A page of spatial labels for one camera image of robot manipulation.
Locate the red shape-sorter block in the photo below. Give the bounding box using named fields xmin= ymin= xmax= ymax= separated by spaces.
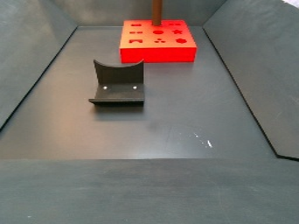
xmin=119 ymin=20 xmax=197 ymax=63

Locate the brown oval peg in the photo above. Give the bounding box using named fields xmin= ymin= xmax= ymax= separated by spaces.
xmin=152 ymin=0 xmax=163 ymax=26

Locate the black curved holder bracket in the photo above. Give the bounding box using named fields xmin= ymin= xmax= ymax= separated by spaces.
xmin=88 ymin=60 xmax=145 ymax=105

